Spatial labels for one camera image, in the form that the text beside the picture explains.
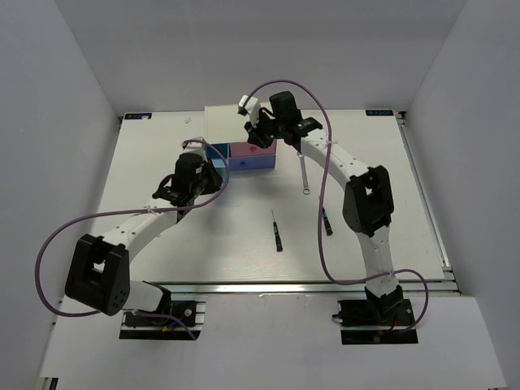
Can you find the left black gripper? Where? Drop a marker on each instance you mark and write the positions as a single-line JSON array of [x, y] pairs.
[[215, 179]]

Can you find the white drawer cabinet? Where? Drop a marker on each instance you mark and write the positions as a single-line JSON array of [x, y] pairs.
[[223, 124]]

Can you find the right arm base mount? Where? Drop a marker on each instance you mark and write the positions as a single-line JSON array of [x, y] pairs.
[[378, 325]]

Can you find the blue label sticker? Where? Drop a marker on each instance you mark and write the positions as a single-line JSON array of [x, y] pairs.
[[137, 116], [379, 112]]

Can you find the light blue small drawer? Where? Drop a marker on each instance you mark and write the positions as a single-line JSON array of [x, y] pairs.
[[218, 154]]

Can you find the small black precision screwdriver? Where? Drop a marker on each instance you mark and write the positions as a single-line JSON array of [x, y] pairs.
[[278, 241]]

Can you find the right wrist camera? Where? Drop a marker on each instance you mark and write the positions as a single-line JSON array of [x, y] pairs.
[[249, 106]]

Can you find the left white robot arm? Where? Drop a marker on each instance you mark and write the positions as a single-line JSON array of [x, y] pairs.
[[99, 275]]

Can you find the silver combination wrench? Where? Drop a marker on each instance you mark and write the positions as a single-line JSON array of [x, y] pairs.
[[305, 182]]

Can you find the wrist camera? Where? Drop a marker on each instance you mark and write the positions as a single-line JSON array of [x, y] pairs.
[[249, 106], [195, 146]]

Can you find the blue label sticker left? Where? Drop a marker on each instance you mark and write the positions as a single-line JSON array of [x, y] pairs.
[[137, 116]]

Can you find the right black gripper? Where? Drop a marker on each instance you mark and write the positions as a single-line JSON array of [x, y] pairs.
[[256, 136]]

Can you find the pink drawer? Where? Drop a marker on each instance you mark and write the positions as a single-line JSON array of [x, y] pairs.
[[245, 149]]

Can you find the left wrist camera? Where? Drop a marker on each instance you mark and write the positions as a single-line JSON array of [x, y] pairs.
[[195, 146]]

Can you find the blue label sticker right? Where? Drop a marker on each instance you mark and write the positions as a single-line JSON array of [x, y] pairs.
[[379, 112]]

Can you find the purple-blue wide drawer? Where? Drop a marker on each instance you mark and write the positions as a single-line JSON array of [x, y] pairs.
[[246, 163]]

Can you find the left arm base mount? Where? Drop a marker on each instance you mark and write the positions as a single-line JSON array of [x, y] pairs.
[[183, 321]]

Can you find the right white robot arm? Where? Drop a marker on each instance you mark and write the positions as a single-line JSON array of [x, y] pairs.
[[367, 205]]

